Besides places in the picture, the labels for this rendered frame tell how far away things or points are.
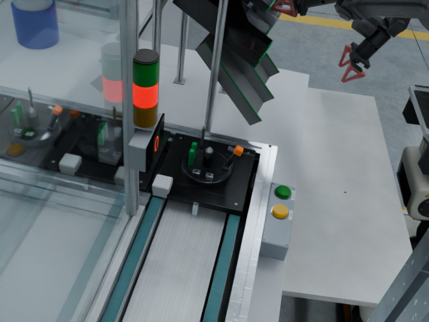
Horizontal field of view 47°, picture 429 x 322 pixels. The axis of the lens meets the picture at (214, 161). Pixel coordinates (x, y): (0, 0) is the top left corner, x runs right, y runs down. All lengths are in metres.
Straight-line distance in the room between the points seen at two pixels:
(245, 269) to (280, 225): 0.16
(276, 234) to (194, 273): 0.23
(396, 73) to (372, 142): 2.20
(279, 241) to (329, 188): 0.37
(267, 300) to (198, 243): 0.22
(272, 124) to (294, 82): 0.29
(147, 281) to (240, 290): 0.22
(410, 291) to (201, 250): 1.05
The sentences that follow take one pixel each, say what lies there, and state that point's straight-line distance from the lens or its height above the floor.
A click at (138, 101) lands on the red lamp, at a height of 1.33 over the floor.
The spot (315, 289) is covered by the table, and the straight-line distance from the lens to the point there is 1.30.
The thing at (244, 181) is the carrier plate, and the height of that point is 0.97.
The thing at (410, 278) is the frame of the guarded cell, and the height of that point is 1.77.
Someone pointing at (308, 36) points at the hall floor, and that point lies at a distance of 4.09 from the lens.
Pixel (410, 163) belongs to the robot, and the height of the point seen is 0.79.
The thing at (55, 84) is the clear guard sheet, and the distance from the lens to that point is 0.66.
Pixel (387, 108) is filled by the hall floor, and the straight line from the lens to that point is 3.54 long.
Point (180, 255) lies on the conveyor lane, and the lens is 1.22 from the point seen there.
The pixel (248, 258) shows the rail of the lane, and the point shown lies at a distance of 1.19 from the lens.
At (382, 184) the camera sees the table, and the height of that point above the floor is 0.86.
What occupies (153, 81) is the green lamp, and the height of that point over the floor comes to 1.37.
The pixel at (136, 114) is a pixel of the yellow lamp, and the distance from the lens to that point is 0.99.
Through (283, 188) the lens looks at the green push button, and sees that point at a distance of 1.33.
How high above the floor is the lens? 1.92
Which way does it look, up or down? 44 degrees down
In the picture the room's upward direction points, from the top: 9 degrees clockwise
